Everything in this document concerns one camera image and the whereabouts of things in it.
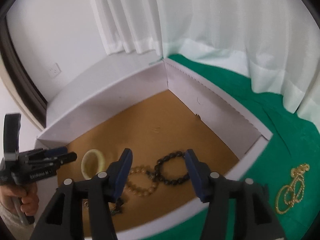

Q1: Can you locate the gold chain necklace pile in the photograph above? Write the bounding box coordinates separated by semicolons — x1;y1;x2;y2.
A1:
274;162;311;215

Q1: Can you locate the cream bangle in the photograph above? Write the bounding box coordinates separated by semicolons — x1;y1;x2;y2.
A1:
81;149;105;180

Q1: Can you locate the amber bead bracelet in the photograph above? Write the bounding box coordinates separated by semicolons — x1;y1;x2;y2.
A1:
124;164;160;197

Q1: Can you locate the black bead bracelet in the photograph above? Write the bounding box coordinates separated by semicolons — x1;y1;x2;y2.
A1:
153;151;191;186

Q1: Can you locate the cream sweater forearm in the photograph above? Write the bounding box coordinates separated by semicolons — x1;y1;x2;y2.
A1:
0;204;34;240

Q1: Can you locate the left hand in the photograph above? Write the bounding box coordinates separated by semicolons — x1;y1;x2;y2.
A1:
1;183;39;216

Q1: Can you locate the green cloth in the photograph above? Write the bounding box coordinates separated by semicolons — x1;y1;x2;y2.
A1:
150;54;320;240

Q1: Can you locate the white cardboard box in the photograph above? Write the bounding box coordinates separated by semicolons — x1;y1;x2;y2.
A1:
36;57;274;240

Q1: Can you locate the white curtain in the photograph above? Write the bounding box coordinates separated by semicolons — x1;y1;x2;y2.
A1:
91;0;319;126

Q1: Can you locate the black camera box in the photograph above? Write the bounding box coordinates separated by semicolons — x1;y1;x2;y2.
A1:
3;113;21;161

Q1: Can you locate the dark door frame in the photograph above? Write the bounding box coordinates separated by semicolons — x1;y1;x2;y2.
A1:
1;18;48;130

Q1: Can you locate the white wall socket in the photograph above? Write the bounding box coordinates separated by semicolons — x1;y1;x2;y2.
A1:
48;62;61;79

